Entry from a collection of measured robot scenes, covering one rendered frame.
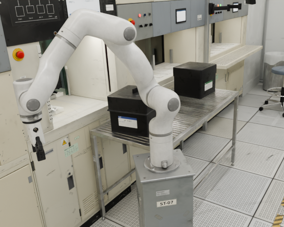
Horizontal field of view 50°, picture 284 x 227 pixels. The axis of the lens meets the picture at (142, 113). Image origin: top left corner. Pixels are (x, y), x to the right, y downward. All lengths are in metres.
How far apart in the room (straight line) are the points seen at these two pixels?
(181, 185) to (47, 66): 0.86
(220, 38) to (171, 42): 1.47
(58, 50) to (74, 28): 0.10
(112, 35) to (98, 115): 1.06
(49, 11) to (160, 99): 0.85
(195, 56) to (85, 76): 1.47
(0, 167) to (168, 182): 0.89
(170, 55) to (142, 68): 2.24
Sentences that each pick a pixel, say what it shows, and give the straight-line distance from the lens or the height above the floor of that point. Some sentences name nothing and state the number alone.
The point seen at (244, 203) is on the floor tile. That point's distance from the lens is 2.66.
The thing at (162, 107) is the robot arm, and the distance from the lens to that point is 1.38.
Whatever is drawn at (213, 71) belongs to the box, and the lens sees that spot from 2.74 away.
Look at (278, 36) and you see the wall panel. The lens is 5.88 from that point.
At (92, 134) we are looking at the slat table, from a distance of 2.11.
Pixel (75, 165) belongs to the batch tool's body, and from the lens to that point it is 2.13.
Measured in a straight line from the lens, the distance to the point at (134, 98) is 1.87.
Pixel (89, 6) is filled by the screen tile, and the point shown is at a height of 1.56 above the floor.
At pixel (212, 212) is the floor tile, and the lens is 2.53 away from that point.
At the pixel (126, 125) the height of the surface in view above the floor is 0.82.
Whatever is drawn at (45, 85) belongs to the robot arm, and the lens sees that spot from 1.14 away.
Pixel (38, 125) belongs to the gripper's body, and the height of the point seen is 1.15.
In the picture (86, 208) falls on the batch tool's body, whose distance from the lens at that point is 2.36.
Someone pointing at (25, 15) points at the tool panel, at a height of 1.54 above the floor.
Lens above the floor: 1.58
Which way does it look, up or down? 21 degrees down
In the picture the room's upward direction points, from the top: 4 degrees counter-clockwise
